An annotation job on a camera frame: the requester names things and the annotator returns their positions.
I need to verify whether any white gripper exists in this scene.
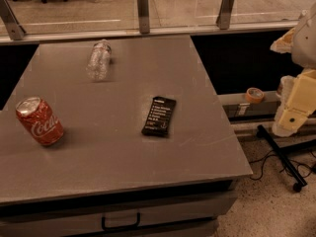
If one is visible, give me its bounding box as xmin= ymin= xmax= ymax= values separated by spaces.
xmin=272 ymin=69 xmax=316 ymax=137

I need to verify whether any black RXBAR chocolate bar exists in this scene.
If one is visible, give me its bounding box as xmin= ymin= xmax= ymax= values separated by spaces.
xmin=141 ymin=96 xmax=177 ymax=137

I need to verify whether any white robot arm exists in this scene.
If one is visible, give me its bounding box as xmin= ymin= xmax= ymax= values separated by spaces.
xmin=271 ymin=4 xmax=316 ymax=137

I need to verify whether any orange tape roll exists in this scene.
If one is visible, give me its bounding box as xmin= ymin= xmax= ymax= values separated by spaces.
xmin=245 ymin=87 xmax=265 ymax=104

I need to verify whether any black wheeled stand leg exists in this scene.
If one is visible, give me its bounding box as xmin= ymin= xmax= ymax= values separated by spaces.
xmin=257 ymin=125 xmax=316 ymax=193

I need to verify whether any grey metal side shelf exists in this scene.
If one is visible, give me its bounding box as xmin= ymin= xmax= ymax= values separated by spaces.
xmin=218 ymin=91 xmax=280 ymax=120

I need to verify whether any grey drawer cabinet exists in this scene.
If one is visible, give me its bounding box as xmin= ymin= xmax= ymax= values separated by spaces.
xmin=0 ymin=180 xmax=239 ymax=237

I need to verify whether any clear plastic water bottle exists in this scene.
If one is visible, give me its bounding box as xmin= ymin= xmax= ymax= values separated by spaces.
xmin=86 ymin=39 xmax=112 ymax=81

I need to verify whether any red Coca-Cola can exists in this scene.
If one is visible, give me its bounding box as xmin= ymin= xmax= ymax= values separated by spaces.
xmin=16 ymin=97 xmax=64 ymax=146

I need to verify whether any black floor cable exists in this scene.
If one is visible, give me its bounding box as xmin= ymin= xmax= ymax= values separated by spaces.
xmin=249 ymin=148 xmax=316 ymax=182

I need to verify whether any right metal railing post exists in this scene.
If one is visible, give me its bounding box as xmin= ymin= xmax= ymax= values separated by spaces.
xmin=216 ymin=0 xmax=235 ymax=30

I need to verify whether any metal railing post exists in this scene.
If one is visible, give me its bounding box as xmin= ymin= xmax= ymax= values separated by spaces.
xmin=137 ymin=0 xmax=150 ymax=34
xmin=216 ymin=0 xmax=235 ymax=30
xmin=0 ymin=0 xmax=26 ymax=40

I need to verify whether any middle metal railing post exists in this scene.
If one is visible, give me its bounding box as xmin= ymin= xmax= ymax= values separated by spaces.
xmin=137 ymin=0 xmax=150 ymax=34

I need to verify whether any black drawer handle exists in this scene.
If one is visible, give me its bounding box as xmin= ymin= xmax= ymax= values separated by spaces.
xmin=101 ymin=212 xmax=141 ymax=232

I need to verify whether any left metal railing post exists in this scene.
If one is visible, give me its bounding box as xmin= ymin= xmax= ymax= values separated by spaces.
xmin=0 ymin=0 xmax=26 ymax=40

